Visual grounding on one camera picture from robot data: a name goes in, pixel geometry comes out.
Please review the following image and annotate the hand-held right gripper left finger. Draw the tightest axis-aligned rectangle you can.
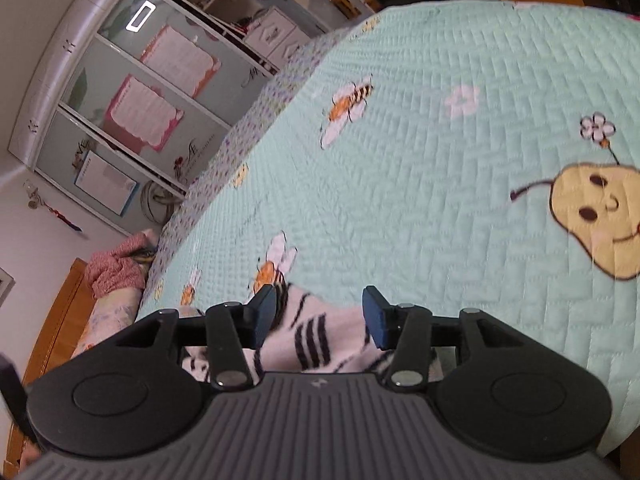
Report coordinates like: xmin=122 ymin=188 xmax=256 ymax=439
xmin=115 ymin=284 xmax=278 ymax=391

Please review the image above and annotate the wooden headboard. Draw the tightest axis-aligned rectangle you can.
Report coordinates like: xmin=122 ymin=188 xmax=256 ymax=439
xmin=0 ymin=257 xmax=96 ymax=471

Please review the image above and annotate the floral bed sheet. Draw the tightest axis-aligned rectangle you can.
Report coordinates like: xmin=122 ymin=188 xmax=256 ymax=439
xmin=145 ymin=25 xmax=381 ymax=281

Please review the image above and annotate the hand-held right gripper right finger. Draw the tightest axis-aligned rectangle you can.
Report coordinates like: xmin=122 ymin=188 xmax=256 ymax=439
xmin=362 ymin=285 xmax=526 ymax=392

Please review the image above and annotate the hanging wall ornament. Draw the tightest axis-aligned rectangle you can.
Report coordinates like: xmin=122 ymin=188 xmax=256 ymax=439
xmin=25 ymin=180 xmax=83 ymax=233

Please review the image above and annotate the white sliding door wardrobe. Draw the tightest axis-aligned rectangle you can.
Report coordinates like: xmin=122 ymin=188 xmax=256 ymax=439
xmin=7 ymin=0 xmax=321 ymax=236

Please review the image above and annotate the framed wall picture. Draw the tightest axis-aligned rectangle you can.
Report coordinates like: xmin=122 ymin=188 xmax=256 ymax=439
xmin=0 ymin=267 xmax=16 ymax=306

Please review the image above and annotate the pink bordered paper sheet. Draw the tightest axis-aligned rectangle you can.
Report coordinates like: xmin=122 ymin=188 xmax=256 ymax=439
xmin=105 ymin=74 xmax=183 ymax=153
xmin=140 ymin=25 xmax=222 ymax=98

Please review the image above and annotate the floral pillow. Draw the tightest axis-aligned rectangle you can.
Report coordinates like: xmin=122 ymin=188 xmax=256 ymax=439
xmin=72 ymin=287 xmax=151 ymax=356

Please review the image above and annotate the white fan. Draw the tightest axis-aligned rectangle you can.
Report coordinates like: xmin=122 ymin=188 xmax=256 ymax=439
xmin=142 ymin=180 xmax=181 ymax=223

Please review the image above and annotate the white nightstand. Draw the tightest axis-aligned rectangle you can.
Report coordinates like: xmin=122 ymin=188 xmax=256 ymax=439
xmin=245 ymin=7 xmax=311 ymax=68

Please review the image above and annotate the pink cloth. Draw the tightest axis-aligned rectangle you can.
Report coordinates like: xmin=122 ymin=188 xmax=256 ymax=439
xmin=85 ymin=230 xmax=158 ymax=301

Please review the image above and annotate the bee print quilted blanket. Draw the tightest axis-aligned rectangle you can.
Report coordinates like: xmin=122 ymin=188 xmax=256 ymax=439
xmin=137 ymin=0 xmax=640 ymax=456

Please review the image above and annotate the blue bordered paper sheet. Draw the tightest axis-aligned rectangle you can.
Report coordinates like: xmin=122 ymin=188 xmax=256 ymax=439
xmin=75 ymin=150 xmax=138 ymax=217

